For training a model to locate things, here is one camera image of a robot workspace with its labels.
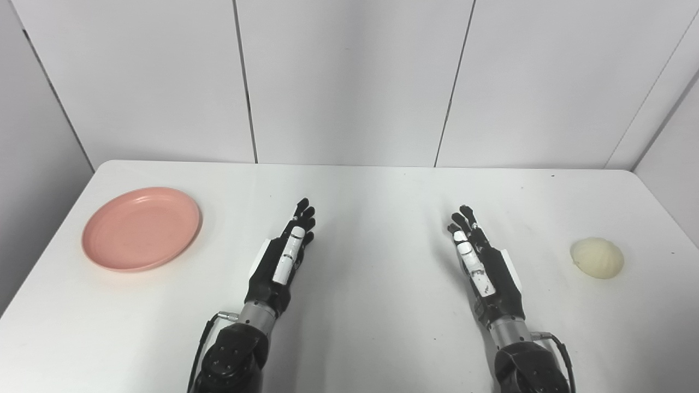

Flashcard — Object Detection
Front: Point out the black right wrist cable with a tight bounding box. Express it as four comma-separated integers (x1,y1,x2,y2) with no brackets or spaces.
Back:
532,331,577,393

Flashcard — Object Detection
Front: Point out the pink round plate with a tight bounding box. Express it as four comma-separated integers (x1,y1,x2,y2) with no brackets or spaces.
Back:
81,187,202,273

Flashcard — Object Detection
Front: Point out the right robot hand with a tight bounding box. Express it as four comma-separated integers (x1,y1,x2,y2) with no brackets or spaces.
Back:
447,205,526,329

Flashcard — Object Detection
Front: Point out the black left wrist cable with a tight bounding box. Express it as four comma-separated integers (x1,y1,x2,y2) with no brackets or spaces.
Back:
187,311,240,393

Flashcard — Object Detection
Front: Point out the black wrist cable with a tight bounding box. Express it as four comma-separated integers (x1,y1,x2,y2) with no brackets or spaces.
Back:
187,311,240,393
532,331,577,393

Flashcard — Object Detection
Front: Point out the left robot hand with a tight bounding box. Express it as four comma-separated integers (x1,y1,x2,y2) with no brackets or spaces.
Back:
244,198,316,319

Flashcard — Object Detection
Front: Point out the cream steamed bun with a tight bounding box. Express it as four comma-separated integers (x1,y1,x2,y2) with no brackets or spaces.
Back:
570,237,625,280

